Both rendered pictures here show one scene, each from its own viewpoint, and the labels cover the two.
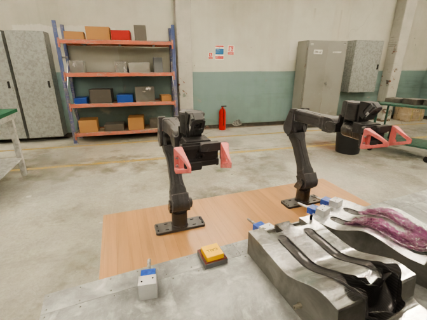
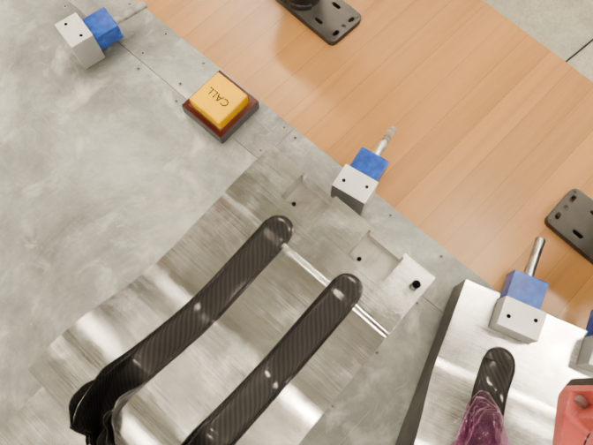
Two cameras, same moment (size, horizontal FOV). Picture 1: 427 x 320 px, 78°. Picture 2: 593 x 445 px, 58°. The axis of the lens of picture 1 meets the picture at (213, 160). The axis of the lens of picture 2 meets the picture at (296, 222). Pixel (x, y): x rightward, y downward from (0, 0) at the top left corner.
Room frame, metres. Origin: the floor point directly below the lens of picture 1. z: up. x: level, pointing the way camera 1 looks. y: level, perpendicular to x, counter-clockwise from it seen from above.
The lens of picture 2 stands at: (0.66, -0.40, 1.50)
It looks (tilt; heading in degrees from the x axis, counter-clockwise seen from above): 72 degrees down; 65
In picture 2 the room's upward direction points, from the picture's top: 1 degrees counter-clockwise
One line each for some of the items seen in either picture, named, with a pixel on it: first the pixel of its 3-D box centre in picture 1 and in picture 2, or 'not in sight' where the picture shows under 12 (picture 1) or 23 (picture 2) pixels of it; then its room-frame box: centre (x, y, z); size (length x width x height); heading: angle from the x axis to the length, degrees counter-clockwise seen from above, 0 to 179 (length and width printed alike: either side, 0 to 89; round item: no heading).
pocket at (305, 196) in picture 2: (272, 233); (309, 201); (0.77, -0.20, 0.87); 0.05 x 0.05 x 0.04; 23
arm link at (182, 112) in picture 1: (188, 129); not in sight; (0.76, 0.07, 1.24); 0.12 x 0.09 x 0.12; 20
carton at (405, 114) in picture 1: (408, 112); not in sight; (7.29, -5.41, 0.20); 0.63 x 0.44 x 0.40; 104
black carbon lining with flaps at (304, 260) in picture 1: (335, 257); (219, 360); (0.60, -0.34, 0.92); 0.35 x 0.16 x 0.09; 23
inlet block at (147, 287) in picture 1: (148, 275); (108, 25); (0.63, 0.20, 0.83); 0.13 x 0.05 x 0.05; 11
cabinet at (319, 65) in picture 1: (318, 86); not in sight; (6.49, -2.49, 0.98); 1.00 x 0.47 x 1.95; 104
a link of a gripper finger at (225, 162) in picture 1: (218, 159); not in sight; (0.61, -0.01, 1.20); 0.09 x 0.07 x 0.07; 20
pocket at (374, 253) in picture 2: (297, 226); (375, 257); (0.81, -0.30, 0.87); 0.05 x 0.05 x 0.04; 23
